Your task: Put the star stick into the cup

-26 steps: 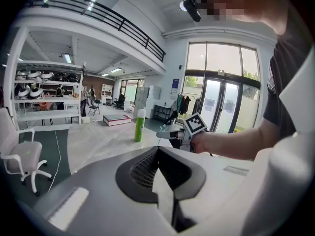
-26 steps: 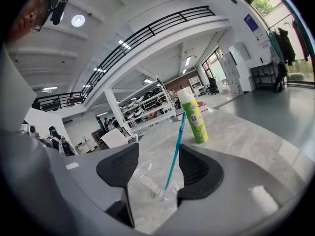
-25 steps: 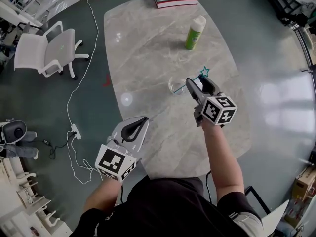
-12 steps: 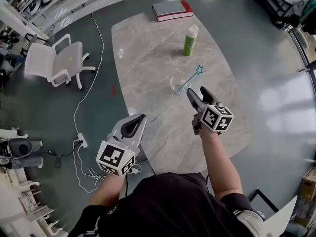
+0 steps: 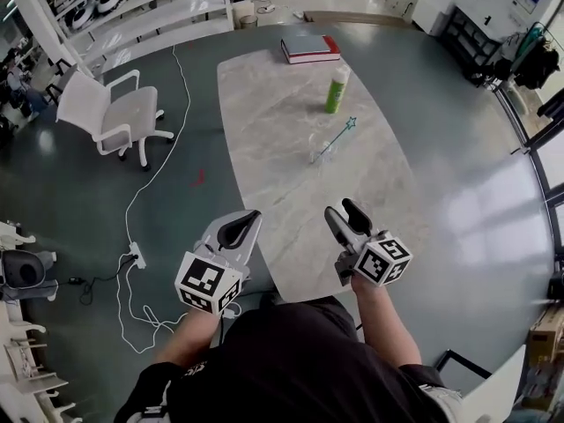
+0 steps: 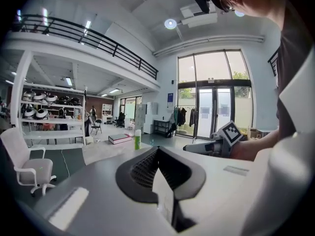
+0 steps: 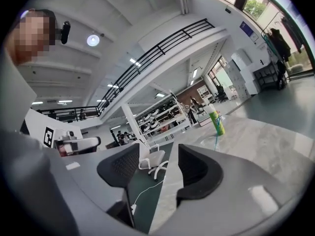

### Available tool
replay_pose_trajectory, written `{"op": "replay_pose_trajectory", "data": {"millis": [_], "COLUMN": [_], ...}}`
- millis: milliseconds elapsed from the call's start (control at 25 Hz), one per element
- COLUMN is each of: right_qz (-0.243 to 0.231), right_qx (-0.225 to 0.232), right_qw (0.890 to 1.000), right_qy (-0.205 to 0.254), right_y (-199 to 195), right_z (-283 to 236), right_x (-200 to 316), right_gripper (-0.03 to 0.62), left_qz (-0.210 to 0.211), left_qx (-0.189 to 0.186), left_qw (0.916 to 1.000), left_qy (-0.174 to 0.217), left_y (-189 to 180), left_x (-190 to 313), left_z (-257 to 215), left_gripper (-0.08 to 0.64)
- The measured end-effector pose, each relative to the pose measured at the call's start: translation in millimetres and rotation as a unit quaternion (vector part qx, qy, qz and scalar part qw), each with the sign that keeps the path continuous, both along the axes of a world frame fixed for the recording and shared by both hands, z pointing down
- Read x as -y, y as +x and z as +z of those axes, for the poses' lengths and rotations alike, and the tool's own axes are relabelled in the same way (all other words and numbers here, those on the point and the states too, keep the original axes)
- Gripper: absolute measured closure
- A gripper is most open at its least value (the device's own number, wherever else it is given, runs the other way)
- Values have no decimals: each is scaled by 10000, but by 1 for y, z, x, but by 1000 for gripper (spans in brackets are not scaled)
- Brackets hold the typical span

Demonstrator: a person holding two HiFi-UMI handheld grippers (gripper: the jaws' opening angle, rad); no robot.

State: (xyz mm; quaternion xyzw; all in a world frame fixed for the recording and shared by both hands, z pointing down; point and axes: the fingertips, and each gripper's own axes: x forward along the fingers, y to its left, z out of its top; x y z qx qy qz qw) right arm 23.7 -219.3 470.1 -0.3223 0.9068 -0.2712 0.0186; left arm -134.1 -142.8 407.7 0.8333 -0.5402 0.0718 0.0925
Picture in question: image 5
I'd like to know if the blue star wand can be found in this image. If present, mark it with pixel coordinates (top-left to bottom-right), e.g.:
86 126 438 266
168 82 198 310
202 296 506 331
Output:
311 115 360 165

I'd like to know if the red hardcover book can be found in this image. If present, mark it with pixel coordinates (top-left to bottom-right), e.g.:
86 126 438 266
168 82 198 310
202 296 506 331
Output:
280 34 342 66

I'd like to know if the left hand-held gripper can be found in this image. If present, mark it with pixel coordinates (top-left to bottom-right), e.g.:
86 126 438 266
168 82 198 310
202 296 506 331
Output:
174 209 263 317

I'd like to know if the green spray can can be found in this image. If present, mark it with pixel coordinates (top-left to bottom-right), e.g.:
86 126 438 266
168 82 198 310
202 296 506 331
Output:
323 64 352 115

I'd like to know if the person's right forearm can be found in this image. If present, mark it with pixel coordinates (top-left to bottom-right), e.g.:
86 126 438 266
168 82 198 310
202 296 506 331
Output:
352 277 422 368

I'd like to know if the looped white cable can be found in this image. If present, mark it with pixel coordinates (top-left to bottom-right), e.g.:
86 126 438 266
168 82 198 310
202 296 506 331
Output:
115 261 242 355

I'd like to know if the white office chair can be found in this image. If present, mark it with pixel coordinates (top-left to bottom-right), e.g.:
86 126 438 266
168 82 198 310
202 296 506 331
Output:
56 69 175 173

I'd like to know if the stack of white boxes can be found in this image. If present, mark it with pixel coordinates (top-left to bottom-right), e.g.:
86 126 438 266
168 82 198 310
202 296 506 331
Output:
411 0 469 38

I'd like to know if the long white cable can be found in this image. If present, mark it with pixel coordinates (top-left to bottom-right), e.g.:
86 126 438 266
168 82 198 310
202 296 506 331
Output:
124 44 192 247

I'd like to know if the black stool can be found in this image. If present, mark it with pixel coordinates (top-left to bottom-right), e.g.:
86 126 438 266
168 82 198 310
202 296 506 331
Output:
45 56 79 106

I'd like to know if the white flat board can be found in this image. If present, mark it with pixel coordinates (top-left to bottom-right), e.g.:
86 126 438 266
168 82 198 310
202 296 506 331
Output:
461 345 528 423

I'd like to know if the thin black cable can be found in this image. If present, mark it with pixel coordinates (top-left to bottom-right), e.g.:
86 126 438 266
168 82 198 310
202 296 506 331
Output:
56 255 143 308

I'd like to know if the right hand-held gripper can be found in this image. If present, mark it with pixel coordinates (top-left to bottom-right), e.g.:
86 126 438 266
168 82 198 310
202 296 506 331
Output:
324 198 414 288

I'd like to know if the white wooden rack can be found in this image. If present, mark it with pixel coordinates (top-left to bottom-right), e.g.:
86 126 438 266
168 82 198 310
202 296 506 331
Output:
0 219 77 423

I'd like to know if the white shelf unit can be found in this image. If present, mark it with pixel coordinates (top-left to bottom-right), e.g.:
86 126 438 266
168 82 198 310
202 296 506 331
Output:
5 0 235 79

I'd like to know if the clothes rack with garments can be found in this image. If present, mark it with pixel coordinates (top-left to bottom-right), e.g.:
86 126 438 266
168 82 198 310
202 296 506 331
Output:
487 20 564 93

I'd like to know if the black shelf rack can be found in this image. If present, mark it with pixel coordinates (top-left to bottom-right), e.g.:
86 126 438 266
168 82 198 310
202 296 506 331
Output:
442 5 504 84

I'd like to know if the black metal frame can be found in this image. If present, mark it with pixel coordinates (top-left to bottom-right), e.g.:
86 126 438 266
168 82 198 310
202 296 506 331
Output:
433 348 493 382

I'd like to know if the person's black shirt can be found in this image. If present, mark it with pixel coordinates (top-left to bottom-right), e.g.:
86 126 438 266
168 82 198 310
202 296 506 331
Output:
114 296 447 423

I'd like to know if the white and grey machine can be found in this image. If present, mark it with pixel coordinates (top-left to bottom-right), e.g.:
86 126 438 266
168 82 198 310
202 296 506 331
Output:
0 248 59 304

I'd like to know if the white power strip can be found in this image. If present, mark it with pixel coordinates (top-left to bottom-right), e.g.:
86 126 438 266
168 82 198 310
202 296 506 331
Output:
128 241 147 270

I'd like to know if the brown cardboard box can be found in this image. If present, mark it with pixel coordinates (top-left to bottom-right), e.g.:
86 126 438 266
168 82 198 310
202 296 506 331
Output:
525 308 564 410

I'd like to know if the clear plastic cup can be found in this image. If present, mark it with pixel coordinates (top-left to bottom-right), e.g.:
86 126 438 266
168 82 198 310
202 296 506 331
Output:
307 131 339 167

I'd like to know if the person's left forearm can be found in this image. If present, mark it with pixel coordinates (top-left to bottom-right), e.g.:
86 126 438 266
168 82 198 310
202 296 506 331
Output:
153 308 222 368

